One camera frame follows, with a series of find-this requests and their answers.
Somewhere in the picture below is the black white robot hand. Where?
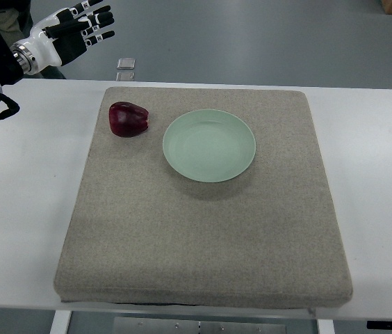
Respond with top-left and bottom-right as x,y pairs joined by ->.
10,1 -> 115,75

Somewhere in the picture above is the red apple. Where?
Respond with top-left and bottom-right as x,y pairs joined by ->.
108,102 -> 149,138

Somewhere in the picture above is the metal floor socket plate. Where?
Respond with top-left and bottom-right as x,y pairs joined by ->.
116,58 -> 136,81

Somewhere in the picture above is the light green plate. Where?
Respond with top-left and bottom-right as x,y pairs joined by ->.
163,109 -> 256,183

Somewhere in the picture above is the beige fabric mat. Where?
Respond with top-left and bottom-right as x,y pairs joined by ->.
54,87 -> 353,309

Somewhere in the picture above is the white table leg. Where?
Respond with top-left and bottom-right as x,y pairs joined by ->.
49,310 -> 72,334

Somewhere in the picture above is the metal table base plate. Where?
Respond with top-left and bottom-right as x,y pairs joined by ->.
113,317 -> 287,334

